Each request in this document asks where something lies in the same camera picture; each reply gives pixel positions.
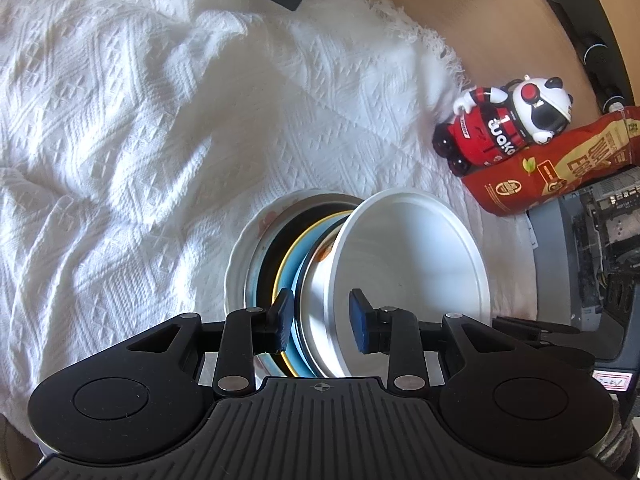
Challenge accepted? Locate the white knitted tablecloth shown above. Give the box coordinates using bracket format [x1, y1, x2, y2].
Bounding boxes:
[0, 0, 542, 443]

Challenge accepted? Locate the white bowl with orange print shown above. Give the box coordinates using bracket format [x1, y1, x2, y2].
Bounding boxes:
[307, 232, 347, 269]

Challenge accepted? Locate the yellow bowl with white inside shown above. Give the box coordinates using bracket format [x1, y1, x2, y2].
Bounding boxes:
[272, 210, 354, 376]

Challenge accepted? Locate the white plate with floral print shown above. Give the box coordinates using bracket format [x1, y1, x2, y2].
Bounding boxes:
[225, 188, 361, 377]

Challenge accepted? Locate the stainless steel bowl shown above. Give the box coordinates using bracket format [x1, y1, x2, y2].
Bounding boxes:
[244, 200, 359, 311]

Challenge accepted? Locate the black stand with round knobs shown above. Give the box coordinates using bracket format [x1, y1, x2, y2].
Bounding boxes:
[520, 0, 632, 112]

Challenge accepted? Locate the grey computer case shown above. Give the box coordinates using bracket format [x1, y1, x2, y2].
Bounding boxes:
[525, 167, 640, 361]

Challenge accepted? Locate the red snack bag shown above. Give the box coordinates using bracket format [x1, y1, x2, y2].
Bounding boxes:
[462, 106, 640, 218]

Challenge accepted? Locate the white paper bowl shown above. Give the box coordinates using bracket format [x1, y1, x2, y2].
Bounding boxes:
[300, 187, 493, 379]

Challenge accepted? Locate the blue bowl with black rim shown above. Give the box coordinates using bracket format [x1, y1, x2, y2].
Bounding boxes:
[287, 225, 347, 379]

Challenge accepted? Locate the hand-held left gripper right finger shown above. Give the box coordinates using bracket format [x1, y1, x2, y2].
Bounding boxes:
[348, 288, 512, 394]

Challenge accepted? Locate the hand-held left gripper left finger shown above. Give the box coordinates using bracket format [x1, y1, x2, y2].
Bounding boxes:
[127, 288, 296, 397]

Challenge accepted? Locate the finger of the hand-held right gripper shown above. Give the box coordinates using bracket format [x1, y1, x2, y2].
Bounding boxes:
[491, 315, 597, 357]

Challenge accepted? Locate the panda toy figure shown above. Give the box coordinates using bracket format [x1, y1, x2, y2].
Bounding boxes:
[432, 76, 574, 177]

